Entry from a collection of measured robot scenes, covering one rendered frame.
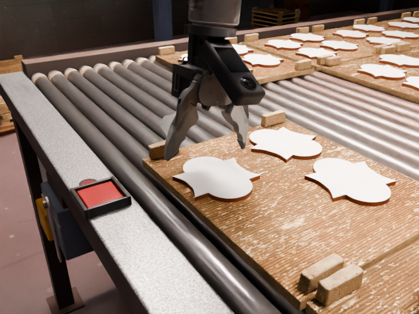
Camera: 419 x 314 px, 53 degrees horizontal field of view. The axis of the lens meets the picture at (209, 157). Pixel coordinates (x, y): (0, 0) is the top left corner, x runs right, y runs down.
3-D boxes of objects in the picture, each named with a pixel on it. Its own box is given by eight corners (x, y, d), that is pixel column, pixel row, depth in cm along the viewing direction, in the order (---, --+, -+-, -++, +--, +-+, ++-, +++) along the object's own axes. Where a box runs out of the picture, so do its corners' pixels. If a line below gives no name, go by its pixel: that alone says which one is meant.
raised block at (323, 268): (307, 298, 47) (310, 279, 46) (295, 287, 49) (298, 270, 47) (343, 276, 50) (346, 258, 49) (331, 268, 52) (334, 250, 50)
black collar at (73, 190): (85, 220, 64) (84, 210, 63) (71, 197, 69) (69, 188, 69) (131, 204, 67) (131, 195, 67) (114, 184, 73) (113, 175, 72)
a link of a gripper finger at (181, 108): (183, 134, 64) (214, 87, 65) (189, 137, 63) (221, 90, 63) (163, 118, 61) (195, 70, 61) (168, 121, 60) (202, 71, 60)
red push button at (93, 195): (89, 215, 65) (88, 208, 64) (77, 197, 69) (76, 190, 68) (125, 204, 68) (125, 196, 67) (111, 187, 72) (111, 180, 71)
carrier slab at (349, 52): (317, 71, 133) (318, 57, 131) (240, 45, 163) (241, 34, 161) (388, 56, 149) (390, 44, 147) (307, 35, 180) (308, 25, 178)
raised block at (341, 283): (325, 309, 46) (328, 290, 45) (313, 298, 47) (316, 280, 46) (361, 287, 49) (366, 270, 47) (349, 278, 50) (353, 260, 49)
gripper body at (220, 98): (207, 97, 72) (214, 23, 68) (239, 109, 65) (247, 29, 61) (169, 99, 67) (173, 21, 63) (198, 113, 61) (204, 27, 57)
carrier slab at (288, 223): (299, 312, 47) (300, 302, 47) (142, 166, 78) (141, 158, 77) (464, 212, 65) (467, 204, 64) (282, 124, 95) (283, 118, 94)
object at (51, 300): (53, 319, 160) (2, 111, 120) (46, 299, 169) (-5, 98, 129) (85, 306, 166) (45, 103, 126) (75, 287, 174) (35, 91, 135)
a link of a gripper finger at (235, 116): (237, 129, 76) (217, 90, 70) (259, 139, 71) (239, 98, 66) (226, 141, 75) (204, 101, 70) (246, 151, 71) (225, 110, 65)
